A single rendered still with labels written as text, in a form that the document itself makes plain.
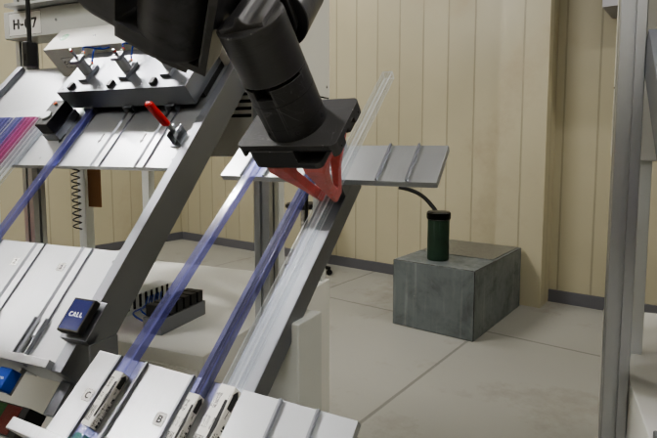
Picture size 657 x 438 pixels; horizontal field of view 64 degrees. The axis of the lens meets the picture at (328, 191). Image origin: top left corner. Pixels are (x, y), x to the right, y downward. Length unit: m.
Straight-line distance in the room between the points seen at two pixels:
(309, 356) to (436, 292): 2.29
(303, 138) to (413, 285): 2.60
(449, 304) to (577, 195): 1.22
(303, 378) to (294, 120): 0.37
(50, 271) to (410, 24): 3.55
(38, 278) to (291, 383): 0.49
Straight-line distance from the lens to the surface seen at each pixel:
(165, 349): 1.15
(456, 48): 3.99
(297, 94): 0.44
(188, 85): 1.07
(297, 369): 0.68
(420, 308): 3.03
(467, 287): 2.88
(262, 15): 0.42
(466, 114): 3.90
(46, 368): 0.85
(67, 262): 0.98
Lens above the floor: 1.03
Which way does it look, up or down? 5 degrees down
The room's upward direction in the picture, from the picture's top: straight up
